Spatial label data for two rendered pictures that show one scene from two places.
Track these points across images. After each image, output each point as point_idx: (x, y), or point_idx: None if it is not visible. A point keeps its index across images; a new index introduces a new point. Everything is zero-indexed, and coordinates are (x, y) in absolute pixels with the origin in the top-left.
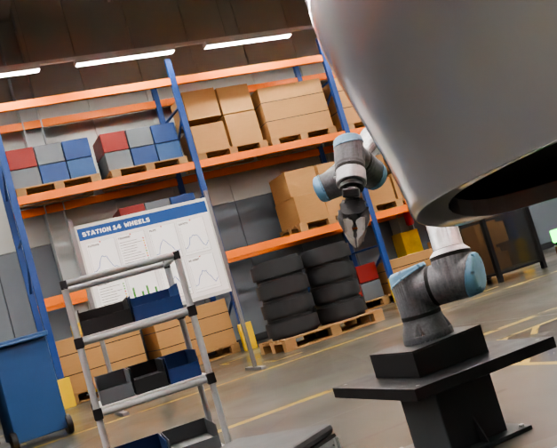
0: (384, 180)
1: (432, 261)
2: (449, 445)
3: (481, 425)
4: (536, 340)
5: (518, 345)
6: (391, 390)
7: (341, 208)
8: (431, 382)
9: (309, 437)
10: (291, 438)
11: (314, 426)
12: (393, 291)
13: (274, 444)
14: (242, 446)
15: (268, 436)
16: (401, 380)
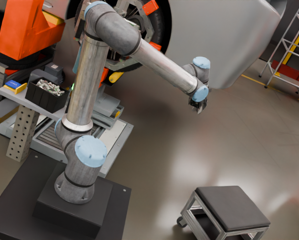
0: None
1: (90, 130)
2: None
3: None
4: (39, 156)
5: (45, 163)
6: (128, 205)
7: (206, 98)
8: (120, 185)
9: (210, 186)
10: (215, 192)
11: (202, 191)
12: (102, 164)
13: (221, 195)
14: (231, 210)
15: (218, 207)
16: (108, 209)
